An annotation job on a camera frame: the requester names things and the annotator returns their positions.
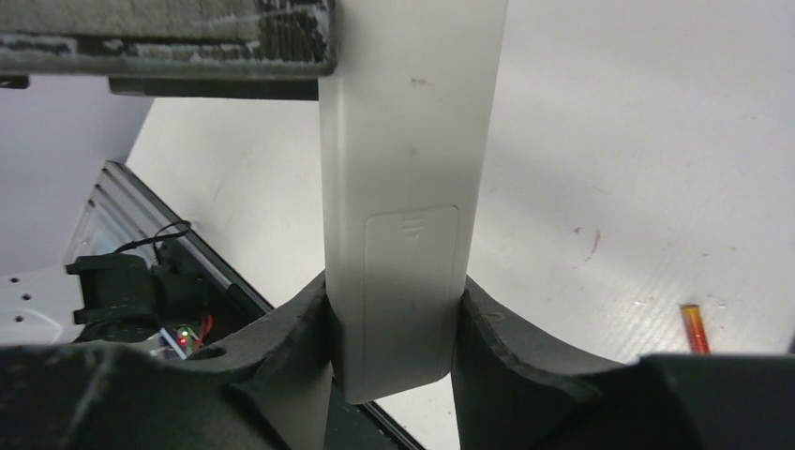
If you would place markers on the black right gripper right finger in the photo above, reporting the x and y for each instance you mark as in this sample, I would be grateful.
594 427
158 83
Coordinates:
518 387

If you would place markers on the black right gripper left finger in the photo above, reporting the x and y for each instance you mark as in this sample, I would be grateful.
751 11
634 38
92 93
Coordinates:
266 386

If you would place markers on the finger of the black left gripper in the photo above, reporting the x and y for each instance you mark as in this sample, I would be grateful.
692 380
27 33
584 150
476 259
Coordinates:
181 49

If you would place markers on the white remote control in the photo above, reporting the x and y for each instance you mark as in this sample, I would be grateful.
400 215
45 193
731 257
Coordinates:
404 127

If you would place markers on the orange red AAA battery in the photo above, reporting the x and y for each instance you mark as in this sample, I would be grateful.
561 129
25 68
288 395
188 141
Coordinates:
694 329

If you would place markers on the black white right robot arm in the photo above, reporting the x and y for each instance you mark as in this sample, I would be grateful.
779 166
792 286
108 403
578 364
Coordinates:
123 299

